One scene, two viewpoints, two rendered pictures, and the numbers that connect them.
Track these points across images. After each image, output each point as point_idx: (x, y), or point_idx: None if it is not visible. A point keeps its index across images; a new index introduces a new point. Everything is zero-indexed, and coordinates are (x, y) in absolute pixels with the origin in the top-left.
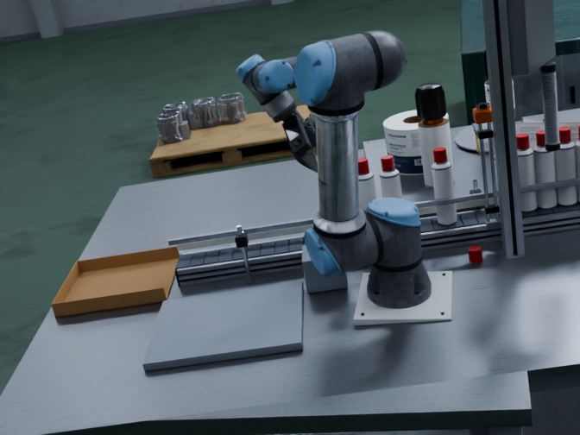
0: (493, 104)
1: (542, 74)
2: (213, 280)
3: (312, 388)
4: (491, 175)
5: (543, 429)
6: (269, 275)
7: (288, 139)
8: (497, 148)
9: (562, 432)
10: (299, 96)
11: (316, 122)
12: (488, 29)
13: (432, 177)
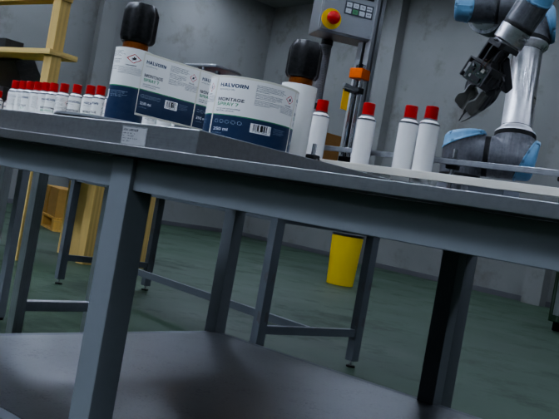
0: (373, 65)
1: (330, 47)
2: None
3: None
4: (348, 128)
5: (271, 393)
6: None
7: (511, 75)
8: (368, 100)
9: (265, 388)
10: (555, 36)
11: (541, 56)
12: (385, 7)
13: (373, 130)
